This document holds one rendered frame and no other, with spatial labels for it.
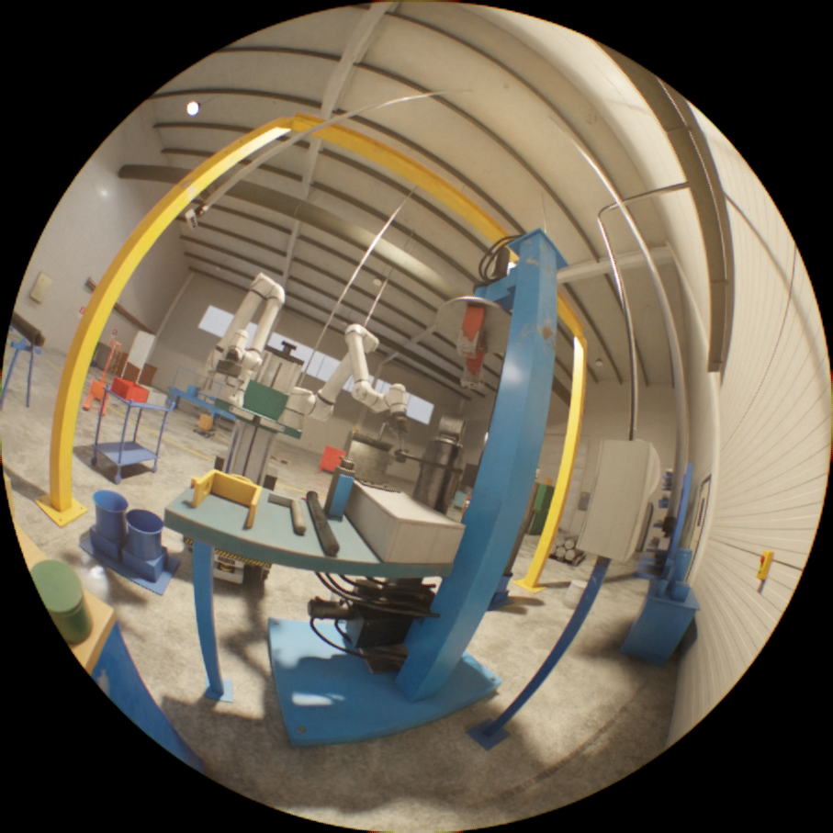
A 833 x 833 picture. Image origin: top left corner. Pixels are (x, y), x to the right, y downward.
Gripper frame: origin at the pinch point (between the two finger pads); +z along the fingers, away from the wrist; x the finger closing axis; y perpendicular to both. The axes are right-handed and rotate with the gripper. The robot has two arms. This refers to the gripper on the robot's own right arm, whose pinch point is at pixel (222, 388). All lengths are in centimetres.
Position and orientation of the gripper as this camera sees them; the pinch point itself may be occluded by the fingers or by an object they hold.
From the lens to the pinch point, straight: 126.4
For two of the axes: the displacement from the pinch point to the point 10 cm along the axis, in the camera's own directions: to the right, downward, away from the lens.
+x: -7.3, -2.3, -6.5
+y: -6.8, 3.3, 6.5
